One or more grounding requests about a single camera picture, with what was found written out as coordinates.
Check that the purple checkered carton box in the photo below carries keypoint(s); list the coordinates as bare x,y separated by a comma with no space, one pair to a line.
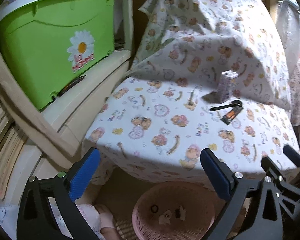
226,85

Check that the green plastic storage box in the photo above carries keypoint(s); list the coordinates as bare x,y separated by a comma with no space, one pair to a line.
48,43

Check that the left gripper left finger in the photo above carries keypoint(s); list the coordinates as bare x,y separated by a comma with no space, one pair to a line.
35,216

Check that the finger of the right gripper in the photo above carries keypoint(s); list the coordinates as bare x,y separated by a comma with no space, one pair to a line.
292,155
273,171

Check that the black plastic spoon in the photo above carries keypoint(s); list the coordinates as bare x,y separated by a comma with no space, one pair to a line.
231,104

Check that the small white tube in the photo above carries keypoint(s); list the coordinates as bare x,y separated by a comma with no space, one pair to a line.
190,101

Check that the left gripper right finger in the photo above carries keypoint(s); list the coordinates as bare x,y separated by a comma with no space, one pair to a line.
263,220

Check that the pink plastic waste basket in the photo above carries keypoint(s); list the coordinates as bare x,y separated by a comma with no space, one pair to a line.
173,210

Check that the bear print bed sheet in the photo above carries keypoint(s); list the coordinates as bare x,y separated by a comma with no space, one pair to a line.
147,127

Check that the cream wooden shelf unit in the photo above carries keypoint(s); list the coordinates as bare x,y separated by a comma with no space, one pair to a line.
72,114

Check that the black orange snack wrapper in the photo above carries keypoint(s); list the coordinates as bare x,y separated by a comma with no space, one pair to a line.
229,117

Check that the pink patterned curtain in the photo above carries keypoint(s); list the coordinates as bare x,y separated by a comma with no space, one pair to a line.
288,27

